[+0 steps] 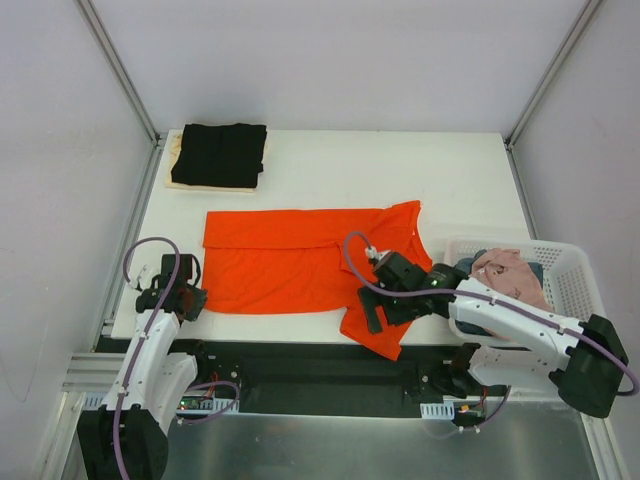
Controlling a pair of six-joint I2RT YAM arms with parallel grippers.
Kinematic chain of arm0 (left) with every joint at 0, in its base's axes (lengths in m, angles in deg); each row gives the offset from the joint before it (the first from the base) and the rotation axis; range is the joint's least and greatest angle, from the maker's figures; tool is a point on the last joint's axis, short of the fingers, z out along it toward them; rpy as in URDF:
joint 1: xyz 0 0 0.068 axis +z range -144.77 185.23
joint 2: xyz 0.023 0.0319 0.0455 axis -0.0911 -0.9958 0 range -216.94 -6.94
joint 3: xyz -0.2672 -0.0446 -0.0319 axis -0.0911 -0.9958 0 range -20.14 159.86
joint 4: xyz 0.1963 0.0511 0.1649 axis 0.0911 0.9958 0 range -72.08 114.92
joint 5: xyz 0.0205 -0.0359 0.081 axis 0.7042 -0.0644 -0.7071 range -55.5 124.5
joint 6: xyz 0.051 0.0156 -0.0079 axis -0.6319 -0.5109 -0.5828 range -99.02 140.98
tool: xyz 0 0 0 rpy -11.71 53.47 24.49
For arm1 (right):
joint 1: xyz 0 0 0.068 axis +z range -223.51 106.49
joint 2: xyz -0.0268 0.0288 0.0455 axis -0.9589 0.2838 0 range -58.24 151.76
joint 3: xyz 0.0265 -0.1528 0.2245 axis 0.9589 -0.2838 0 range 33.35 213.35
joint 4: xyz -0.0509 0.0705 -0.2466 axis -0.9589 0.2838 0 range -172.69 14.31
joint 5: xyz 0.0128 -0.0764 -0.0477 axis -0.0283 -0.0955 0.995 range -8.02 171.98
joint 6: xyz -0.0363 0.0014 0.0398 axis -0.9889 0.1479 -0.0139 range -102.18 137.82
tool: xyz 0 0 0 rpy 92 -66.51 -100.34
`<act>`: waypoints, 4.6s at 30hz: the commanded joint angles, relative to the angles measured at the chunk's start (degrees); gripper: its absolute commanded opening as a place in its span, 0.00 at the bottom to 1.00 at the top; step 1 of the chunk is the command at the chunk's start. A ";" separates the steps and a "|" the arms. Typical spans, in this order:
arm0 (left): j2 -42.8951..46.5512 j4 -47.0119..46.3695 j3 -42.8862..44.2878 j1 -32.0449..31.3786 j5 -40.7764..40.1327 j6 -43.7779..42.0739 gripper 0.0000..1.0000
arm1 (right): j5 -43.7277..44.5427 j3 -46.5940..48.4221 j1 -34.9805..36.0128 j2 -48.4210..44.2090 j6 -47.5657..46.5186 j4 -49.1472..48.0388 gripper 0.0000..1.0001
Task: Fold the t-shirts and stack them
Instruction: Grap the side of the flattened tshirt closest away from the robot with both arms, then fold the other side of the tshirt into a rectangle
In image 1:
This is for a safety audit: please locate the orange t shirt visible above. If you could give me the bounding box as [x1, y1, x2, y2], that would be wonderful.
[202, 200, 432, 361]

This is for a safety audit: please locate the pink t shirt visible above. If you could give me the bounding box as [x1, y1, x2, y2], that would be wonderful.
[469, 247, 561, 314]

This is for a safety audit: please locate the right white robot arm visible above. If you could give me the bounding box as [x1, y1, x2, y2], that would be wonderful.
[358, 247, 639, 418]

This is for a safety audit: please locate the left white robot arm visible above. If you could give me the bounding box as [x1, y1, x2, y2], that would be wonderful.
[77, 254, 212, 479]

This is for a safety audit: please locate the teal blue t shirt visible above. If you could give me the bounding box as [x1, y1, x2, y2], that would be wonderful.
[449, 255, 546, 337]

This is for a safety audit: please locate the left green circuit board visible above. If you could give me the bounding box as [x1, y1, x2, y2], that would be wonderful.
[176, 396, 214, 415]

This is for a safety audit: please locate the folded black t shirt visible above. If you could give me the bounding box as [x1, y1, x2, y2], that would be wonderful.
[170, 122, 268, 190]

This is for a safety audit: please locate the folded beige t shirt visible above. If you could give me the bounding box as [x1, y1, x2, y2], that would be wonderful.
[164, 130, 272, 193]

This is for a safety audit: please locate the white plastic laundry basket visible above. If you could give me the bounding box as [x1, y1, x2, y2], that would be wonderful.
[444, 236, 606, 321]

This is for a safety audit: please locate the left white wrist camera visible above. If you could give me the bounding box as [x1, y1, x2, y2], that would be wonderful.
[129, 264, 157, 291]

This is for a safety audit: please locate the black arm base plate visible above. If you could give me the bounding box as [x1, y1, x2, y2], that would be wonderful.
[149, 337, 536, 416]

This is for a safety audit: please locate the right white cable duct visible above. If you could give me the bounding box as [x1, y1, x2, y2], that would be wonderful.
[419, 401, 456, 421]

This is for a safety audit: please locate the left aluminium frame post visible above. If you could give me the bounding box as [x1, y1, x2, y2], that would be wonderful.
[74, 0, 162, 146]

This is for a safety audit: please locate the aluminium frame post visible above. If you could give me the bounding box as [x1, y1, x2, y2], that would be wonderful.
[74, 0, 162, 146]
[504, 0, 605, 151]

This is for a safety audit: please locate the right aluminium frame post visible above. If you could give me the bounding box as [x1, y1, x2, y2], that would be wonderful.
[504, 0, 605, 151]

